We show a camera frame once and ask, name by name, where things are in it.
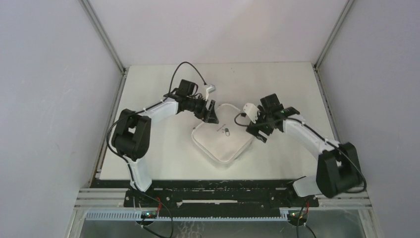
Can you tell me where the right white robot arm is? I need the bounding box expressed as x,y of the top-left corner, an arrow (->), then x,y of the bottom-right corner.
243,94 -> 367,206

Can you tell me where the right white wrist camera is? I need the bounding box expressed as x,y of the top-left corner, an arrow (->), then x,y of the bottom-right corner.
243,103 -> 260,123

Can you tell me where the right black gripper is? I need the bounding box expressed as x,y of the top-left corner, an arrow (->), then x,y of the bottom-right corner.
246,105 -> 274,142

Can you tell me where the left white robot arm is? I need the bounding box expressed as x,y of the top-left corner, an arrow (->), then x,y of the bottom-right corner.
106,79 -> 219,207

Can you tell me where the white medicine kit case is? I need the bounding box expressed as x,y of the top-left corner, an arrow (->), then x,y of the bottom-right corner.
191,104 -> 254,169

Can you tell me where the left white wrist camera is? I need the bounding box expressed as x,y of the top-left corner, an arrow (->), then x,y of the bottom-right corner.
202,84 -> 216,101

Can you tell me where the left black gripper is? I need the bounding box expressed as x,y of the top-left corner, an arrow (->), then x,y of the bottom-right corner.
187,94 -> 219,124

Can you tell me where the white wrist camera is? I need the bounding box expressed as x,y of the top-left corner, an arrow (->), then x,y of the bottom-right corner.
243,103 -> 260,123
202,84 -> 216,101

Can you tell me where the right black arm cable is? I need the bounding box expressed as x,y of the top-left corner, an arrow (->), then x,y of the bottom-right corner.
234,112 -> 368,194

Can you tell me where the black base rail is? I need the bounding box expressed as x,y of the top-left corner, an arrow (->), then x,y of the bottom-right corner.
90,178 -> 332,220

